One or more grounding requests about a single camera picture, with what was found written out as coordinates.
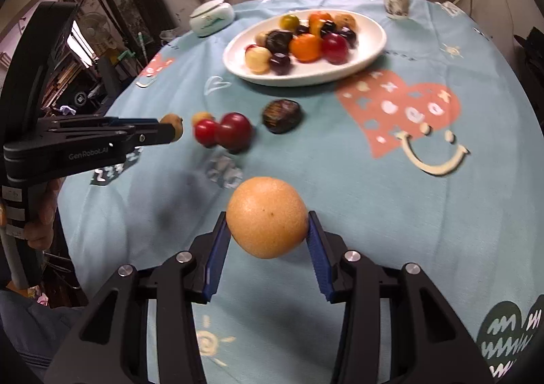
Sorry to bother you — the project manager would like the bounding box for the small dark purple plum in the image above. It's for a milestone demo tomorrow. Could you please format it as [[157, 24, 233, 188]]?
[[319, 19, 337, 39], [295, 25, 310, 36]]

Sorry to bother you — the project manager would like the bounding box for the small tan longan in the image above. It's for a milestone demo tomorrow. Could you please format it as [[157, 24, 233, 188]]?
[[159, 114, 184, 142]]

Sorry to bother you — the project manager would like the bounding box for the tan round fruit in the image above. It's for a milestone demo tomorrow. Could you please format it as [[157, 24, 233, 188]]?
[[254, 32, 268, 47]]

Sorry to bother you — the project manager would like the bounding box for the person's left hand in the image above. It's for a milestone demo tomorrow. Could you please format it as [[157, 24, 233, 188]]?
[[16, 178, 65, 250]]

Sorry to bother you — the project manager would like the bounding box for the dark brown water chestnut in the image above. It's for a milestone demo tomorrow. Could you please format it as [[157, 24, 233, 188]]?
[[262, 99, 303, 135]]

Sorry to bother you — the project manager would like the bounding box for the pale green lidded jar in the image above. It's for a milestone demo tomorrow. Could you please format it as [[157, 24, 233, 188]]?
[[189, 0, 235, 37]]

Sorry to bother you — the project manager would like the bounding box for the large tan dimpled fruit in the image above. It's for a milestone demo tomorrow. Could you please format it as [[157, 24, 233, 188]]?
[[334, 13, 357, 31]]

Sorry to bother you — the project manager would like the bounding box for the dark red plum on plate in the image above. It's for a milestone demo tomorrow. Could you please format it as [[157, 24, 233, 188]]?
[[321, 33, 350, 65]]

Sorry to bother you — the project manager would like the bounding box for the large dark red plum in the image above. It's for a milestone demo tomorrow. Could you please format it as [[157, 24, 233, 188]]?
[[216, 112, 254, 153]]

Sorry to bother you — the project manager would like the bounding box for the bright red cherry tomato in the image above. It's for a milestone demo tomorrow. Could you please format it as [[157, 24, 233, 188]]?
[[194, 119, 219, 149]]

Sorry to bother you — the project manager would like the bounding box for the light blue patterned tablecloth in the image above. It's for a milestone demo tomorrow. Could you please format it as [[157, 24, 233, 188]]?
[[60, 0, 543, 378]]

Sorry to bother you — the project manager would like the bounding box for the pale cream round fruit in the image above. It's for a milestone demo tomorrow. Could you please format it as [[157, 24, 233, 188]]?
[[244, 46, 272, 75]]

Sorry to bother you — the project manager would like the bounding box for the yellow-orange tomato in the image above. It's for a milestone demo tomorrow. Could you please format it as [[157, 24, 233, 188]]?
[[309, 19, 326, 39]]

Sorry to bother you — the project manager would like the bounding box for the large orange tangerine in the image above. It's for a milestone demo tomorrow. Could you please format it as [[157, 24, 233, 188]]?
[[308, 11, 334, 26]]

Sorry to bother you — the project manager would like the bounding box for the orange tangerine on plate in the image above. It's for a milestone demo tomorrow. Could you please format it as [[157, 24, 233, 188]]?
[[290, 33, 322, 63]]

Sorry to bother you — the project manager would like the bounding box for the red cherry tomato on plate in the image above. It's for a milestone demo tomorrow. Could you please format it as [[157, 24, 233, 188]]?
[[245, 43, 260, 53]]

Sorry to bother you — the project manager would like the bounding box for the small tan fruit behind tomato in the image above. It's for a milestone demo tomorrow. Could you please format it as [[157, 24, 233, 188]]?
[[191, 111, 215, 126]]

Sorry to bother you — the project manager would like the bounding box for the orange-tan smooth round fruit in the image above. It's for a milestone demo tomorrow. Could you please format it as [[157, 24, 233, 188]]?
[[226, 177, 309, 259]]

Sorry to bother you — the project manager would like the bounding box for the white oval plate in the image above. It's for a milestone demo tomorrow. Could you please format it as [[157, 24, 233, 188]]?
[[222, 8, 387, 88]]

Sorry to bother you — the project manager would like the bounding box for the yellow-green tomato on plate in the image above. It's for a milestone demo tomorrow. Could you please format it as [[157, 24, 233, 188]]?
[[278, 14, 300, 32]]

